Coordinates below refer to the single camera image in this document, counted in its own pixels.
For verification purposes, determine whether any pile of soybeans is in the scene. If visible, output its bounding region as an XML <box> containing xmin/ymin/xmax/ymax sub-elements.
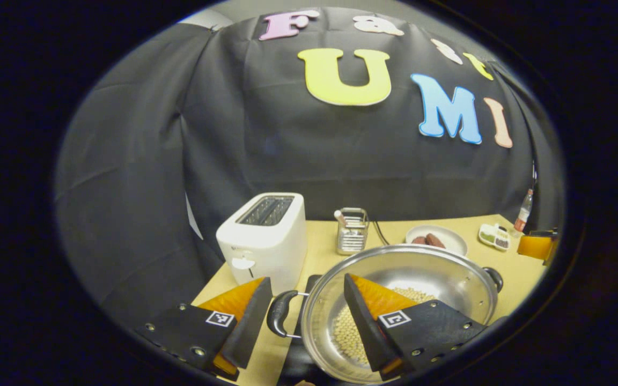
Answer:
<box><xmin>332</xmin><ymin>287</ymin><xmax>436</xmax><ymax>365</ymax></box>

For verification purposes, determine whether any stainless steel pot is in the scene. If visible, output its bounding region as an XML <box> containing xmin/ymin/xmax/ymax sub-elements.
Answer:
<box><xmin>266</xmin><ymin>244</ymin><xmax>504</xmax><ymax>384</ymax></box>

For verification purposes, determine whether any white round plate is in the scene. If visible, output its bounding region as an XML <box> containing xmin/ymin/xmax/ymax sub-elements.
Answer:
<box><xmin>406</xmin><ymin>225</ymin><xmax>468</xmax><ymax>257</ymax></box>

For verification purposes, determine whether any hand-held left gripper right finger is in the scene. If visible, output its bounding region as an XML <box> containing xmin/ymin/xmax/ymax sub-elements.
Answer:
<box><xmin>343</xmin><ymin>273</ymin><xmax>488</xmax><ymax>382</ymax></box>

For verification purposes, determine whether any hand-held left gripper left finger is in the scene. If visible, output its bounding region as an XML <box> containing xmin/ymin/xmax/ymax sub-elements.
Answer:
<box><xmin>136</xmin><ymin>276</ymin><xmax>275</xmax><ymax>382</ymax></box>

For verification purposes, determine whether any black induction cooktop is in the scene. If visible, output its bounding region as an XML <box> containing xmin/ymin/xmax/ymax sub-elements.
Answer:
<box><xmin>277</xmin><ymin>274</ymin><xmax>336</xmax><ymax>386</ymax></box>

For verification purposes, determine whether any white toaster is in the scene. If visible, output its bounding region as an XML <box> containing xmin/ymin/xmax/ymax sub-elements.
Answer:
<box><xmin>216</xmin><ymin>192</ymin><xmax>308</xmax><ymax>296</ymax></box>

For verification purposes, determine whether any white divided bean dish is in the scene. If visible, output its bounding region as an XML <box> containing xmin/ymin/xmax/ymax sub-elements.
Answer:
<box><xmin>478</xmin><ymin>223</ymin><xmax>512</xmax><ymax>251</ymax></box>

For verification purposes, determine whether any plastic water bottle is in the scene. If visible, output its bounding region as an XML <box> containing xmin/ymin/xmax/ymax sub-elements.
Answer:
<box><xmin>513</xmin><ymin>189</ymin><xmax>534</xmax><ymax>236</ymax></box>

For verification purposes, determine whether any black backdrop cloth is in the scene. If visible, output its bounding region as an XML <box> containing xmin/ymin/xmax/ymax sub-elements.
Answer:
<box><xmin>54</xmin><ymin>8</ymin><xmax>564</xmax><ymax>328</ymax></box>

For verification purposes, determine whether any wire mesh utensil holder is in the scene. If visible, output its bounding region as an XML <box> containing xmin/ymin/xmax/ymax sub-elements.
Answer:
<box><xmin>336</xmin><ymin>207</ymin><xmax>370</xmax><ymax>256</ymax></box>

